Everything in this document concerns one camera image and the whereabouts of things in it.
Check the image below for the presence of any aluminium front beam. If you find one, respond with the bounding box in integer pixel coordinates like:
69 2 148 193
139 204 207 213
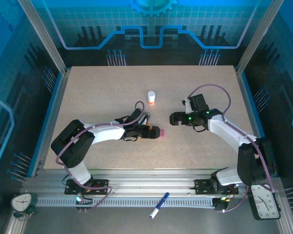
21 169 283 195

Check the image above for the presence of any blue white marker pen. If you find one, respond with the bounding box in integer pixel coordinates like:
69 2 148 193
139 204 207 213
148 192 170 219

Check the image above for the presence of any black controller module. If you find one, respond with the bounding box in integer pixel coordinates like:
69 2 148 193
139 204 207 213
74 192 94 212
213 196 231 213

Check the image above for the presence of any black rectangular clock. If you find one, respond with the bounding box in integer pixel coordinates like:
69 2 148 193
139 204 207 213
249 183 281 221

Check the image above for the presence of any round white green clock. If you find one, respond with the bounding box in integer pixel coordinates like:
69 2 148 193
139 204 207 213
10 193 39 219

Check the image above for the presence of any aluminium side rail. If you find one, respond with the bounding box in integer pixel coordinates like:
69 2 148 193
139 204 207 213
234 67 280 178
26 68 70 178

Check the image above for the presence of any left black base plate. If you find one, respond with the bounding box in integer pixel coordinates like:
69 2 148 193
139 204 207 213
64 179 110 195

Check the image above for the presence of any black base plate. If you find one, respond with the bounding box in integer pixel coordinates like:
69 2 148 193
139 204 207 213
194 179 239 195
64 179 110 195

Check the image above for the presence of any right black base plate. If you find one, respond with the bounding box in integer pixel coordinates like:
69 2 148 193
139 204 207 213
194 179 239 195

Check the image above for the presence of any grey slotted cable duct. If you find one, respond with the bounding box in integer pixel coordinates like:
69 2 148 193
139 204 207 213
35 196 217 208

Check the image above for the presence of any aluminium frame post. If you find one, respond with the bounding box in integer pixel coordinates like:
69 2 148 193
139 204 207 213
235 0 285 75
17 0 70 75

